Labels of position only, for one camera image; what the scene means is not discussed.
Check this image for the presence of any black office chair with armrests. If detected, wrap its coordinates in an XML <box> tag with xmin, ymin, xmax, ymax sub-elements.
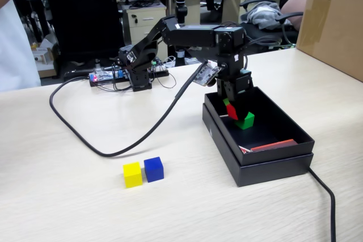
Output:
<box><xmin>235</xmin><ymin>0</ymin><xmax>305</xmax><ymax>53</ymax></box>

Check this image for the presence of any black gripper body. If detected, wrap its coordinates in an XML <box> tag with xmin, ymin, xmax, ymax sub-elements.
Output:
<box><xmin>216</xmin><ymin>67</ymin><xmax>254</xmax><ymax>101</ymax></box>

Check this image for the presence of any controller board with red LED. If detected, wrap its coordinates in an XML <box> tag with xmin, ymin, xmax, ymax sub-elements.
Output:
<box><xmin>88</xmin><ymin>69</ymin><xmax>128</xmax><ymax>87</ymax></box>

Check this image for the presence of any person in white shirt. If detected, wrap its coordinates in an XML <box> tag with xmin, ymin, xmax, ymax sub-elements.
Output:
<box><xmin>0</xmin><ymin>0</ymin><xmax>42</xmax><ymax>93</ymax></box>

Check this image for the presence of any beige drawer cabinet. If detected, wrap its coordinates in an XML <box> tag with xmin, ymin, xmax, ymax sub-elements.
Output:
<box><xmin>122</xmin><ymin>1</ymin><xmax>168</xmax><ymax>61</ymax></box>

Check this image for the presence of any tall black office chair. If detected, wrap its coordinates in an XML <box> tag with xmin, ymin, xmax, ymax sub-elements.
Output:
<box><xmin>41</xmin><ymin>0</ymin><xmax>124</xmax><ymax>77</ymax></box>

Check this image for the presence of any black box tray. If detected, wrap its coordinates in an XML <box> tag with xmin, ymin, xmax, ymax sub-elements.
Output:
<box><xmin>204</xmin><ymin>85</ymin><xmax>316</xmax><ymax>166</ymax></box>

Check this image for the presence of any red wooden cube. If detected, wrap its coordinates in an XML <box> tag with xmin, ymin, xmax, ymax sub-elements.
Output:
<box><xmin>226</xmin><ymin>104</ymin><xmax>240</xmax><ymax>121</ymax></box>

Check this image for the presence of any blue wooden cube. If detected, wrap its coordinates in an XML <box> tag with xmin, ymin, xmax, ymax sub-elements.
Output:
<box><xmin>143</xmin><ymin>156</ymin><xmax>164</xmax><ymax>183</ymax></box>

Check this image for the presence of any yellow wooden cube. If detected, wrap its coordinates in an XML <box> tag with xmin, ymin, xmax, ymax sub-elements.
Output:
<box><xmin>122</xmin><ymin>162</ymin><xmax>143</xmax><ymax>189</ymax></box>

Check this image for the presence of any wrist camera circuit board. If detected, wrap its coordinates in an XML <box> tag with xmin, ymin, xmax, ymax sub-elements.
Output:
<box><xmin>192</xmin><ymin>61</ymin><xmax>222</xmax><ymax>87</ymax></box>

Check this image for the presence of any thick black camera cable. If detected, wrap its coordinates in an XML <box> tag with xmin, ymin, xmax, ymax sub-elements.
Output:
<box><xmin>49</xmin><ymin>60</ymin><xmax>209</xmax><ymax>158</ymax></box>

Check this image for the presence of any black open box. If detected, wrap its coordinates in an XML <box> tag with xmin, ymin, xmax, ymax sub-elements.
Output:
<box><xmin>201</xmin><ymin>103</ymin><xmax>314</xmax><ymax>188</ymax></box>

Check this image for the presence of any green wooden cube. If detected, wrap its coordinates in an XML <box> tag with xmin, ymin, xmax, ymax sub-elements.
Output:
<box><xmin>234</xmin><ymin>111</ymin><xmax>255</xmax><ymax>130</ymax></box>

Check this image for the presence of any black power cable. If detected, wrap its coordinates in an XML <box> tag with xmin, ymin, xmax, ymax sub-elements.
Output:
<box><xmin>307</xmin><ymin>167</ymin><xmax>337</xmax><ymax>242</ymax></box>

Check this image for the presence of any large cardboard box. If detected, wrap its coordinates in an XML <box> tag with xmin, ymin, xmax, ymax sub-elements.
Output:
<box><xmin>296</xmin><ymin>0</ymin><xmax>363</xmax><ymax>83</ymax></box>

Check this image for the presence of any white product box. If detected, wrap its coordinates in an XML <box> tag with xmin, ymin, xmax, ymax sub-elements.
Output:
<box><xmin>31</xmin><ymin>50</ymin><xmax>52</xmax><ymax>66</ymax></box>

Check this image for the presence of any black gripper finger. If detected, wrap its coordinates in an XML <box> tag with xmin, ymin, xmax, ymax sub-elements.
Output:
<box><xmin>217</xmin><ymin>82</ymin><xmax>233</xmax><ymax>107</ymax></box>
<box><xmin>231</xmin><ymin>91</ymin><xmax>251</xmax><ymax>120</ymax></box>

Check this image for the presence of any grey crumpled clothing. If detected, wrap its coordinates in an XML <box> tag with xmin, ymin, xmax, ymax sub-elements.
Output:
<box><xmin>244</xmin><ymin>1</ymin><xmax>292</xmax><ymax>31</ymax></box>

